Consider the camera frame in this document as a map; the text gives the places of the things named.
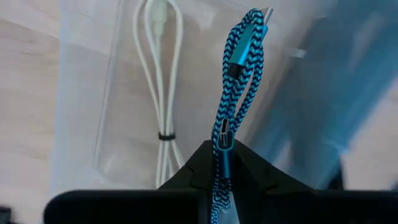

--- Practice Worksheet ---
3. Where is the clear plastic container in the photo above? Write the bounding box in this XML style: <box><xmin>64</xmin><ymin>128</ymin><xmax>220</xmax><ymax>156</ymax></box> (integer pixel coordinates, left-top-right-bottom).
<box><xmin>49</xmin><ymin>0</ymin><xmax>343</xmax><ymax>194</ymax></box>

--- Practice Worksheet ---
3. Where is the thin white USB cable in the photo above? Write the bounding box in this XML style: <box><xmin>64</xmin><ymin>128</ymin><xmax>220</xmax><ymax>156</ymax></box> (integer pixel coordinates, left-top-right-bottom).
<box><xmin>132</xmin><ymin>0</ymin><xmax>186</xmax><ymax>189</ymax></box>

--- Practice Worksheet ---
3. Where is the teal blue braided cable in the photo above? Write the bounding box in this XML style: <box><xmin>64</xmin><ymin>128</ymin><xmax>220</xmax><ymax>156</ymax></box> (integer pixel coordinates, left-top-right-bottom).
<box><xmin>210</xmin><ymin>7</ymin><xmax>274</xmax><ymax>224</ymax></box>

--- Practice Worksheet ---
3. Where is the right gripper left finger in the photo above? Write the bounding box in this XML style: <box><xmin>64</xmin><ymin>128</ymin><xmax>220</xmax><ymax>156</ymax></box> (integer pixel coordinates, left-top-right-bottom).
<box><xmin>158</xmin><ymin>139</ymin><xmax>218</xmax><ymax>224</ymax></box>

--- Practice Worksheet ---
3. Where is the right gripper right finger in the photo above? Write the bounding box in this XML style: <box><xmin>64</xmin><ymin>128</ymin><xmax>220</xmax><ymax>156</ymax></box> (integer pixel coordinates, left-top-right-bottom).
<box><xmin>231</xmin><ymin>140</ymin><xmax>312</xmax><ymax>224</ymax></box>

